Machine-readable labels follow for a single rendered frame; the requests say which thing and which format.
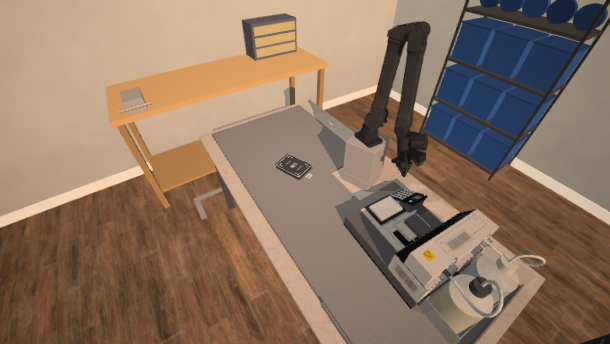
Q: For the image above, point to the white multiwell plate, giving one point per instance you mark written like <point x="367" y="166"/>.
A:
<point x="386" y="208"/>

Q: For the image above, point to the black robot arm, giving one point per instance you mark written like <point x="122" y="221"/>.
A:
<point x="378" y="115"/>

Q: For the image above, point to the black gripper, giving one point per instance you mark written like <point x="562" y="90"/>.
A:
<point x="403" y="167"/>

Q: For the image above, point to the dark grey raised edge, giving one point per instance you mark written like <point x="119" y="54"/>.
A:
<point x="476" y="340"/>

